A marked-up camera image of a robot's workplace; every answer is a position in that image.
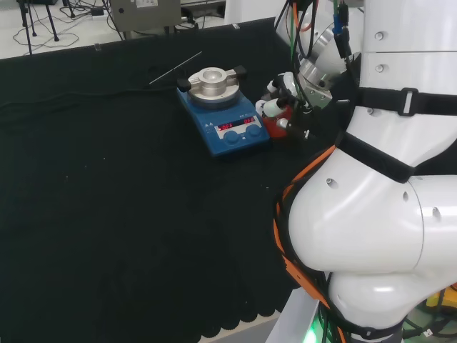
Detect black bench cloth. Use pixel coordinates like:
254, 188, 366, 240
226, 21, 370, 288
0, 16, 360, 339

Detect blue base laboratory heater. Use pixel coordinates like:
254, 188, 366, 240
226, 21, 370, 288
176, 65, 271, 161

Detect white board panel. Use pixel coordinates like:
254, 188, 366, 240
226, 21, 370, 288
224, 0, 291, 24

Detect thin metal probe rod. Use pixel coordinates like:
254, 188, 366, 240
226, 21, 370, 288
149, 51, 204, 86

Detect black tripod pole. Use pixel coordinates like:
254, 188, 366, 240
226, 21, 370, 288
16, 0, 34, 56

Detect black tripod legs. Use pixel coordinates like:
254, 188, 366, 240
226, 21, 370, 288
42, 0, 60, 43

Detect yellow stop button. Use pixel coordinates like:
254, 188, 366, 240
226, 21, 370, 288
425, 282, 457, 312

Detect grey metal cabinet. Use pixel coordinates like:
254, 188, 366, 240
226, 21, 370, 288
109, 0, 184, 41

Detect black heater cable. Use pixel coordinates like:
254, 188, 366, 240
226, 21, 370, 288
0, 64, 186, 108

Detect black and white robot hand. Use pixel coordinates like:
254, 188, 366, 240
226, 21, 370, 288
255, 71, 312, 142

